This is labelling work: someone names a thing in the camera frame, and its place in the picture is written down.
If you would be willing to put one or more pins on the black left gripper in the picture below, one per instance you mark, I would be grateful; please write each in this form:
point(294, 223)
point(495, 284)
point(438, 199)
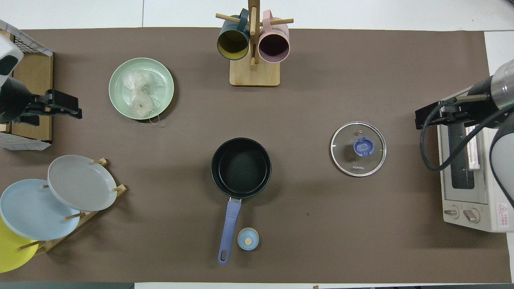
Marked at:
point(16, 100)

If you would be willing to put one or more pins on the glass lid with blue knob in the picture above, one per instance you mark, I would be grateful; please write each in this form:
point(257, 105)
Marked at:
point(358, 149)

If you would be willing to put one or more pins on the crumpled white plastic bag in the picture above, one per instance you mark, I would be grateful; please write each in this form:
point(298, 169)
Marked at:
point(24, 142)

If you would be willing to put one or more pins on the light blue plate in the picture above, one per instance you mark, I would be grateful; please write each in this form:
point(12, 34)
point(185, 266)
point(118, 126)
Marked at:
point(32, 210)

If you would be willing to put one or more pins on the wooden mug tree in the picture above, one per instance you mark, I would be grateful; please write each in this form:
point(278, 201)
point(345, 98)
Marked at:
point(255, 74)

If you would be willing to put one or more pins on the white toaster oven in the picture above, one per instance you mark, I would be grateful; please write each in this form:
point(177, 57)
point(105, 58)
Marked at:
point(478, 192)

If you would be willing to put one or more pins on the teal mug with yellow inside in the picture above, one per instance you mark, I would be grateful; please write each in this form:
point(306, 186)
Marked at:
point(233, 42)

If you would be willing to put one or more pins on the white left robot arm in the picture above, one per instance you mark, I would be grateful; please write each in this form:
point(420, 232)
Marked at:
point(8, 52)

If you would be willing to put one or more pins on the yellow plate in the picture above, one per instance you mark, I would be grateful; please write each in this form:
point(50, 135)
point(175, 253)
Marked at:
point(10, 253)

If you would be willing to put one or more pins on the pink mug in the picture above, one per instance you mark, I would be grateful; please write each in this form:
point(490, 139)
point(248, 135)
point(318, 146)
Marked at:
point(274, 46)

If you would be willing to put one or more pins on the light green plate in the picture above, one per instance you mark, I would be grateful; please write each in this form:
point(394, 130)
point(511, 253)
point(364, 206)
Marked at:
point(162, 76)

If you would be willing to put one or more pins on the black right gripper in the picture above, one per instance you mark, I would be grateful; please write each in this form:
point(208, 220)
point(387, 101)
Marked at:
point(482, 96)

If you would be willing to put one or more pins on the wooden plate rack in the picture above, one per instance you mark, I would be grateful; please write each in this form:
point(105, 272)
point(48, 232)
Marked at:
point(80, 218)

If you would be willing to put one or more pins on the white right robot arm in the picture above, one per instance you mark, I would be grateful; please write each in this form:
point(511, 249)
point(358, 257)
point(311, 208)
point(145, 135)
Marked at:
point(504, 160)

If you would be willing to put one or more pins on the brown table mat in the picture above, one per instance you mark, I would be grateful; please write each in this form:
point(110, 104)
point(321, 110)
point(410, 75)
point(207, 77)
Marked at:
point(321, 224)

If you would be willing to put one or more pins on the grey plate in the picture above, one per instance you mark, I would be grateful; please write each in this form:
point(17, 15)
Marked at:
point(80, 182)

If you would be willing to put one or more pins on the translucent white vermicelli bundle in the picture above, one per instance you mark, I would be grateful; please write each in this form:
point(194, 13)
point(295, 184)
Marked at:
point(138, 94)

